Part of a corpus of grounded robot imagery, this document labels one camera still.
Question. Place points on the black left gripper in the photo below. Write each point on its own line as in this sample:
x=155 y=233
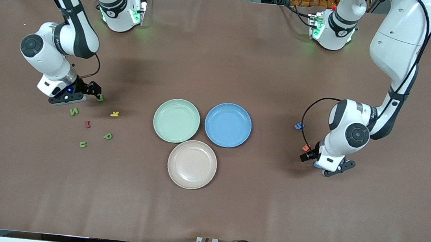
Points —
x=308 y=155

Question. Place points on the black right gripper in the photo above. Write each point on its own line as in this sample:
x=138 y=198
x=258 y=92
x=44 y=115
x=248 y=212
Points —
x=83 y=86

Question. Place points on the blue digit nine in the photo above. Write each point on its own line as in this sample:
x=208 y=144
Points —
x=316 y=165

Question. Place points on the green letter B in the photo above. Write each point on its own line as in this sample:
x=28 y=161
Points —
x=101 y=99

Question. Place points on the green letter N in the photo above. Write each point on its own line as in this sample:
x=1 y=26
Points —
x=74 y=111

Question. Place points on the blue letter E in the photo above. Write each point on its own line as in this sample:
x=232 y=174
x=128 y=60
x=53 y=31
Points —
x=299 y=125

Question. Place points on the green letter P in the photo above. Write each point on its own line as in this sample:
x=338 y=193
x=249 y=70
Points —
x=107 y=136

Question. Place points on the green letter U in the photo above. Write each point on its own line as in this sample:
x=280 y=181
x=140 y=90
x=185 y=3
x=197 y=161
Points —
x=82 y=144

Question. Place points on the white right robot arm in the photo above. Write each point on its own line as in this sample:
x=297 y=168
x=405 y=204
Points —
x=44 y=55

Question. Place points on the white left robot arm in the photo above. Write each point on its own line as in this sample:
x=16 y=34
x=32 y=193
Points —
x=342 y=113

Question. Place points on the orange letter E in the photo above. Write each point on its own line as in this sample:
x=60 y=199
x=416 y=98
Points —
x=306 y=147

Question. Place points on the yellow letter K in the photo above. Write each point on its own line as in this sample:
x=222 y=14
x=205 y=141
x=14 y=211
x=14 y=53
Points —
x=114 y=114

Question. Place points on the red letter I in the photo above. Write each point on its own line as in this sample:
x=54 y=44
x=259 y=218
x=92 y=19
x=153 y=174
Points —
x=87 y=124

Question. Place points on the blue round plate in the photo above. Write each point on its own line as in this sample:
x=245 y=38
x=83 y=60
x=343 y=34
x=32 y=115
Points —
x=227 y=125

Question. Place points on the green round plate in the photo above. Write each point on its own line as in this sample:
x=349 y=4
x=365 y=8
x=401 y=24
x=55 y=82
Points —
x=176 y=121

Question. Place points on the beige round plate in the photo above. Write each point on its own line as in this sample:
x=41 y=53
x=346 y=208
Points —
x=192 y=164

